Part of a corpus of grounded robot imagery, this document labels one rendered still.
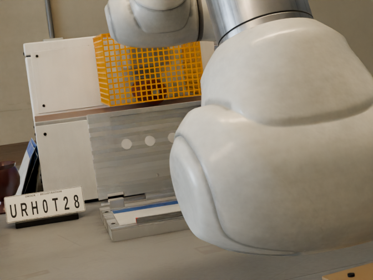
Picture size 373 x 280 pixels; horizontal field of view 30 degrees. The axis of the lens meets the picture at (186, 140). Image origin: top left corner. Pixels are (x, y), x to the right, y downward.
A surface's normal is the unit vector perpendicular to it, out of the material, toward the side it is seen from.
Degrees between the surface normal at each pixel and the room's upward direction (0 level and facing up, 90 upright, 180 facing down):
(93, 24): 90
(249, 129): 47
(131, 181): 79
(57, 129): 90
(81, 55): 90
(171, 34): 132
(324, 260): 0
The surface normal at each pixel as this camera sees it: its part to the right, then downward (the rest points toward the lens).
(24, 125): 0.30, 0.09
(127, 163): 0.20, -0.10
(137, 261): -0.11, -0.99
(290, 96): 0.07, -0.36
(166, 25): 0.25, 0.69
